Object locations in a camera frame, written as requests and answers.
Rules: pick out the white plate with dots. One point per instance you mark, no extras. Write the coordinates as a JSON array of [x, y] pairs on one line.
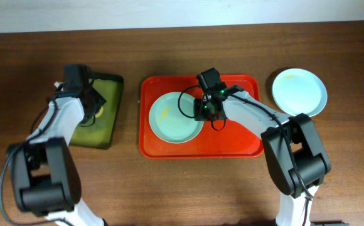
[[310, 105]]

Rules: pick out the red plastic tray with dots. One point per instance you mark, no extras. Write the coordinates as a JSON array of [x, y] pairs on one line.
[[233, 141]]

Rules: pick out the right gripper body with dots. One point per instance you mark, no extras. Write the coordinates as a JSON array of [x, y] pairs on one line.
[[203, 114]]

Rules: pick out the black tray with yellow liquid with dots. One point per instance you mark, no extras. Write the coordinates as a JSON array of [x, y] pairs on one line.
[[99, 135]]

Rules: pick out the green and yellow sponge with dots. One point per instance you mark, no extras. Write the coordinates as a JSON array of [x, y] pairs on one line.
[[99, 113]]

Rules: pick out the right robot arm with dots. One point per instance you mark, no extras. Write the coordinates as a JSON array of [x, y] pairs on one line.
[[296, 158]]

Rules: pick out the light blue plate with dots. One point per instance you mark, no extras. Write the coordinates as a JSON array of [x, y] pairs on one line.
[[294, 82]]

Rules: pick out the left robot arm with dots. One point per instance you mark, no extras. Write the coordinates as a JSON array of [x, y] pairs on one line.
[[43, 174]]

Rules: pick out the light green plate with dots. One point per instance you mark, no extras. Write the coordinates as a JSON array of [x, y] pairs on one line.
[[168, 123]]

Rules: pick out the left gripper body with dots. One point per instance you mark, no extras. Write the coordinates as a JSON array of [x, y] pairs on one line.
[[95, 102]]

